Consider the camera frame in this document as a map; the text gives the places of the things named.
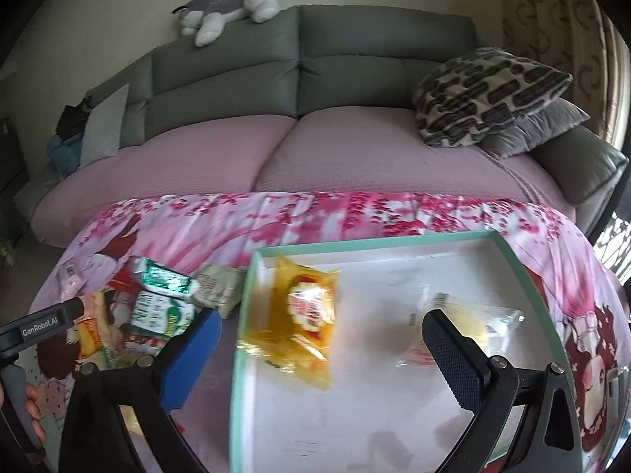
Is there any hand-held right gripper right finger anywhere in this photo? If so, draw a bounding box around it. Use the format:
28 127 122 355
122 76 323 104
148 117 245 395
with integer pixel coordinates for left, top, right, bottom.
421 309 583 473

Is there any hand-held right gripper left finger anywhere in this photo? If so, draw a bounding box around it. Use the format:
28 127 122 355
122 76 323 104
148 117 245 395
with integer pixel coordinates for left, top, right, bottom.
58 308 222 473

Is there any orange snack packet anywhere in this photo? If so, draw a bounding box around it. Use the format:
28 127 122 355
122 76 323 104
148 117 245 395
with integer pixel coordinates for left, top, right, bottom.
74 292 116 360

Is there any clear round cake packet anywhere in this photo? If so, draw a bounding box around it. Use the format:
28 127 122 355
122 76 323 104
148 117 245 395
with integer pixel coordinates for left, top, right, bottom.
394 292 526 370

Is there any green white snack packet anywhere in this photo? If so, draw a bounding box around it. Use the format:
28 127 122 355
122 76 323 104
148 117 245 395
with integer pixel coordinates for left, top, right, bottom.
129 290 197 340

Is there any teal rimmed white box tray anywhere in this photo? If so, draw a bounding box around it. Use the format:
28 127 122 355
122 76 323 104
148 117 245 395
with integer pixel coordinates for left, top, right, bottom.
229 229 580 473

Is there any yellow snack packet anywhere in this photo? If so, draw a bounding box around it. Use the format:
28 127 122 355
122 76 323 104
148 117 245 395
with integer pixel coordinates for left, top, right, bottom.
237 253 342 392

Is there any person's left hand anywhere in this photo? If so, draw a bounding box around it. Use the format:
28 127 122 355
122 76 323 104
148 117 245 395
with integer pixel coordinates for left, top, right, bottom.
24 383 49 444

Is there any beige snack packet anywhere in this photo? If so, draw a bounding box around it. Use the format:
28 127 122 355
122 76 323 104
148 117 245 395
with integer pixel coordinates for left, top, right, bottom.
194 263 247 318

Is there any green silver snack packet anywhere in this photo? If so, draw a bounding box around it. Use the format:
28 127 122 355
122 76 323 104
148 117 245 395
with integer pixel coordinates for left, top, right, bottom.
129 256 200 301

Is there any blue cloth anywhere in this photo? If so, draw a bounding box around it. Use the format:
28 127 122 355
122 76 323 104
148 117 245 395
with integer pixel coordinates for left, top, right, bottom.
47 134 84 175

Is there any pink printed blanket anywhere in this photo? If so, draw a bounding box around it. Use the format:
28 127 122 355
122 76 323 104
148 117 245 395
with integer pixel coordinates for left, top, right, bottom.
27 190 631 473

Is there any black bag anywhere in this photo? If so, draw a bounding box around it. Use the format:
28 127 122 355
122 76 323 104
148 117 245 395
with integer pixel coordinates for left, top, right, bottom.
56 96 94 141

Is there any light grey cushion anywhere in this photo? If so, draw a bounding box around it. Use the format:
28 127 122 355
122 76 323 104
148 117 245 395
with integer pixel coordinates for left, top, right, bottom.
79 83 131 168

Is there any pink sofa cover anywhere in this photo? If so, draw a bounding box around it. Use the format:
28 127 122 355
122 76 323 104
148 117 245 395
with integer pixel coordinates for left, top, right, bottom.
30 107 577 250

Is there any dark grey cushion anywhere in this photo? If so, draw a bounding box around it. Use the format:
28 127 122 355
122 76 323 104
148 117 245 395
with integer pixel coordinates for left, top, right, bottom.
478 99 591 161

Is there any black patterned beige cushion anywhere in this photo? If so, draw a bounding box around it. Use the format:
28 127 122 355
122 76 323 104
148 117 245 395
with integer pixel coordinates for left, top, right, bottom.
412 47 573 149

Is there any grey leather sofa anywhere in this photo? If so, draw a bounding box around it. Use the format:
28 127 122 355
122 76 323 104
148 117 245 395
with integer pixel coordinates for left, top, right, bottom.
12 4 631 250

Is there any grey white plush dog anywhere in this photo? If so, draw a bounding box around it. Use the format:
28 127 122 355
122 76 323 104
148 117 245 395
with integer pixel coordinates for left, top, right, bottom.
172 0 287 48

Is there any beige patterned curtain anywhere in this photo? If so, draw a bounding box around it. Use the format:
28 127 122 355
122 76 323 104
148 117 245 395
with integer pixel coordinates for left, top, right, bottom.
495 0 631 143

